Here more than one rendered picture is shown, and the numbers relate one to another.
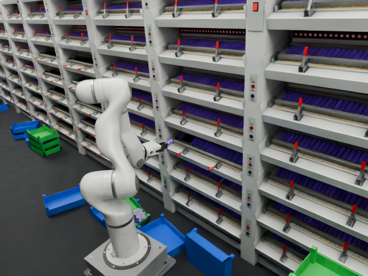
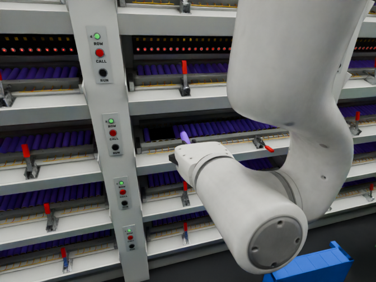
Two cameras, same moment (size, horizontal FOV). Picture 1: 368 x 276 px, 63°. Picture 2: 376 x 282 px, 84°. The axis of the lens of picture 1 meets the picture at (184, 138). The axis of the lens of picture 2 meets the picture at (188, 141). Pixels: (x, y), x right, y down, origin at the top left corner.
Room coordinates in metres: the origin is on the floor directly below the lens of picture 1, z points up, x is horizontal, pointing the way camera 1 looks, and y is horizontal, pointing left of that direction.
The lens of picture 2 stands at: (1.38, 0.52, 0.87)
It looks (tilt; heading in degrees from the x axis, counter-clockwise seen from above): 25 degrees down; 297
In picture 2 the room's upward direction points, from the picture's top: straight up
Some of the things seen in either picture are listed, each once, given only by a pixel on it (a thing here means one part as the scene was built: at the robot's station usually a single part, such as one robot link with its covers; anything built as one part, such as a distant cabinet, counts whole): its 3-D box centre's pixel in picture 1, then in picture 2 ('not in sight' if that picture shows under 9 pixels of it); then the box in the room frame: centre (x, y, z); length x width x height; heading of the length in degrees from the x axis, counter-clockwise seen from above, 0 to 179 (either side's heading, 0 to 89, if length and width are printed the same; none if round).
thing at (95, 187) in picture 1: (106, 197); not in sight; (1.04, 0.34, 0.69); 0.19 x 0.12 x 0.24; 90
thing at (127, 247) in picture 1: (123, 234); not in sight; (1.04, 0.30, 0.48); 0.19 x 0.19 x 0.18
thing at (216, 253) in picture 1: (209, 257); (301, 276); (1.23, -0.09, 0.10); 0.30 x 0.08 x 0.20; 40
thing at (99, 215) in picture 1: (115, 207); not in sight; (1.82, 0.54, 0.04); 0.30 x 0.20 x 0.08; 132
